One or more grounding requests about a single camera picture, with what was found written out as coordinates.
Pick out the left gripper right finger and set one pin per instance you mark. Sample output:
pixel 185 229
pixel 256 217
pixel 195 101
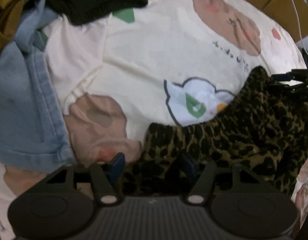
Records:
pixel 204 186

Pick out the leopard print skirt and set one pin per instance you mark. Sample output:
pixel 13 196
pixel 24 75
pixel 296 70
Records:
pixel 264 128

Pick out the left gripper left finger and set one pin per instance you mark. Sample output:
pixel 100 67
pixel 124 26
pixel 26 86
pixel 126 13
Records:
pixel 104 178

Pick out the cream cartoon bed sheet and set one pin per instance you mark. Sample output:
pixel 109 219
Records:
pixel 174 62

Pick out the light blue denim garment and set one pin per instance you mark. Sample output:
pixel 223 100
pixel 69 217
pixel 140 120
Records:
pixel 33 135

